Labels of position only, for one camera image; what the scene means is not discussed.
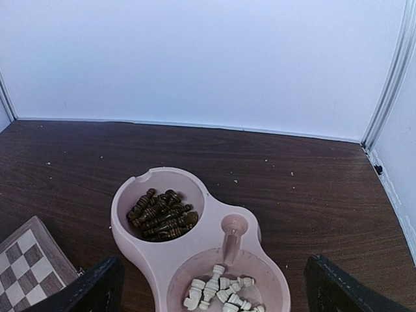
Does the wooden chess board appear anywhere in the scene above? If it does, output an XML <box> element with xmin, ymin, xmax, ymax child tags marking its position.
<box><xmin>1</xmin><ymin>216</ymin><xmax>79</xmax><ymax>311</ymax></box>

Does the right aluminium frame post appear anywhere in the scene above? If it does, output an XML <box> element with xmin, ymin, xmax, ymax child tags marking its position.
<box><xmin>361</xmin><ymin>0</ymin><xmax>415</xmax><ymax>153</ymax></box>

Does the left aluminium frame post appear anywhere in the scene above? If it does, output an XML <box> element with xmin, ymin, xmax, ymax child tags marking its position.
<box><xmin>0</xmin><ymin>74</ymin><xmax>18</xmax><ymax>122</ymax></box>

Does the aluminium frame post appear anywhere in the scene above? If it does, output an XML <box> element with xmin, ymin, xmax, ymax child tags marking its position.
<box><xmin>361</xmin><ymin>0</ymin><xmax>415</xmax><ymax>153</ymax></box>
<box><xmin>0</xmin><ymin>74</ymin><xmax>18</xmax><ymax>122</ymax></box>

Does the pink double bowl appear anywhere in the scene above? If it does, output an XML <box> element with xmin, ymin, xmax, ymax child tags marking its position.
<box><xmin>110</xmin><ymin>167</ymin><xmax>291</xmax><ymax>311</ymax></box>

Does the dark chess pieces pile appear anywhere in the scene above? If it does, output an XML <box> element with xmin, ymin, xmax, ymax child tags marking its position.
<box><xmin>126</xmin><ymin>188</ymin><xmax>199</xmax><ymax>242</ymax></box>

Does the white chess pieces pile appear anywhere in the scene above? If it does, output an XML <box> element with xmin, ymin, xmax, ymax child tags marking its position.
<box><xmin>183</xmin><ymin>265</ymin><xmax>266</xmax><ymax>311</ymax></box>

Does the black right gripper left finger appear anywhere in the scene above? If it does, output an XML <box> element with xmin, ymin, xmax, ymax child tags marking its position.
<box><xmin>26</xmin><ymin>256</ymin><xmax>125</xmax><ymax>312</ymax></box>

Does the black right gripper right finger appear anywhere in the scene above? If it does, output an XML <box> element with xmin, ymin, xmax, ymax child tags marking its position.
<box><xmin>304</xmin><ymin>254</ymin><xmax>410</xmax><ymax>312</ymax></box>

